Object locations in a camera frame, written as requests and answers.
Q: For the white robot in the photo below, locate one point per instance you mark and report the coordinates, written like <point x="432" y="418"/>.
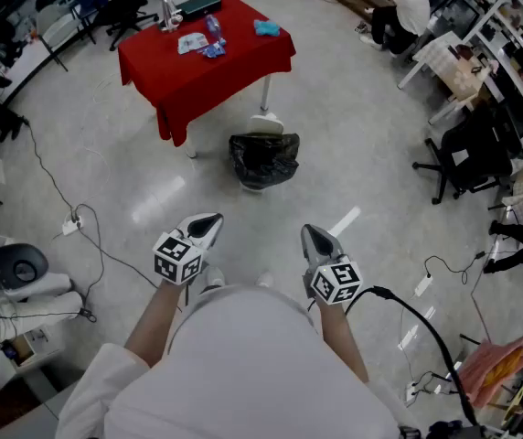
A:
<point x="24" y="286"/>

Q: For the person's right white shoe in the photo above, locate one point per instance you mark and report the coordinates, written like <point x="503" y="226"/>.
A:
<point x="265" y="279"/>

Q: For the person's right forearm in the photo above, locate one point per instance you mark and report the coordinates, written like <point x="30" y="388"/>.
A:
<point x="341" y="341"/>

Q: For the clear plastic bottle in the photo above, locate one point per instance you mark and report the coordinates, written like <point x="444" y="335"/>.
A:
<point x="213" y="28"/>

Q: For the grey chair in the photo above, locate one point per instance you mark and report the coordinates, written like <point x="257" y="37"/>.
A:
<point x="58" y="28"/>

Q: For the person's left white shoe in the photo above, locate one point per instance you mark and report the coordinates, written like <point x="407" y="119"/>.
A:
<point x="216" y="277"/>

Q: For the person's left forearm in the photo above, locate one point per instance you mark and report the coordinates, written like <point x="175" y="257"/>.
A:
<point x="156" y="323"/>

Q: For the white plastic bin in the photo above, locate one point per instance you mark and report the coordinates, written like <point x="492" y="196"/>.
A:
<point x="266" y="124"/>

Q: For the dark rectangular tray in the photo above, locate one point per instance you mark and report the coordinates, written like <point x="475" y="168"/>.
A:
<point x="199" y="6"/>

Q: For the person's white shirt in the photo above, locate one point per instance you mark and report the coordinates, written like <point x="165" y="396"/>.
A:
<point x="243" y="368"/>

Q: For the blue crumpled gloves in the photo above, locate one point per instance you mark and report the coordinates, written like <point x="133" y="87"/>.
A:
<point x="212" y="50"/>

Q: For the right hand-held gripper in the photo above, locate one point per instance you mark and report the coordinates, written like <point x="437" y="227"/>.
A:
<point x="337" y="281"/>

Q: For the small white table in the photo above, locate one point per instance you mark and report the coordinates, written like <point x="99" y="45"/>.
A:
<point x="446" y="62"/>

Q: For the pale flat packet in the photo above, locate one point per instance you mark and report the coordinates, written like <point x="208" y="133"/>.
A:
<point x="192" y="43"/>

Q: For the red cloth covered table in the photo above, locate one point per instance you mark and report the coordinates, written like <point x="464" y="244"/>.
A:
<point x="202" y="76"/>

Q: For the white power strip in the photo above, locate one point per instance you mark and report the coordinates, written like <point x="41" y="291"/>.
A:
<point x="71" y="226"/>
<point x="423" y="285"/>
<point x="411" y="392"/>

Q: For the white shelving unit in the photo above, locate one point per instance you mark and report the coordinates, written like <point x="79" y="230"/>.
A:
<point x="513" y="48"/>

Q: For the person's white shoe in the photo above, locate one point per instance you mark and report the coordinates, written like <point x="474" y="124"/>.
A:
<point x="216" y="277"/>
<point x="265" y="279"/>

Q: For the teal cloth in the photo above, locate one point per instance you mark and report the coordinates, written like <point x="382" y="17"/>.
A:
<point x="267" y="27"/>

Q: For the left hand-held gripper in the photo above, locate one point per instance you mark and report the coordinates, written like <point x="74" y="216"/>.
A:
<point x="172" y="250"/>

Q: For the pink cloth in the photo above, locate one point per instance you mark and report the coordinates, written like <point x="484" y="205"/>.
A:
<point x="494" y="373"/>

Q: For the black office chair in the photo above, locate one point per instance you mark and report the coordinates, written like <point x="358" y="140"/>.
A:
<point x="472" y="153"/>
<point x="126" y="3"/>

